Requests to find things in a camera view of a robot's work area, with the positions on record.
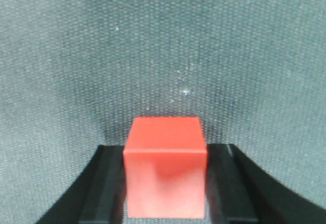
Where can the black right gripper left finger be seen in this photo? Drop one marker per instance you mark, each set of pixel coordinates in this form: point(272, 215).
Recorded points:
point(98, 193)

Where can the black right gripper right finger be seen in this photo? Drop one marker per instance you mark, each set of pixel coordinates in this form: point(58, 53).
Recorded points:
point(239, 191)

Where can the red magnetic cube block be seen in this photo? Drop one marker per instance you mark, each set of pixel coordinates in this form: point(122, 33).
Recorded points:
point(165, 162)

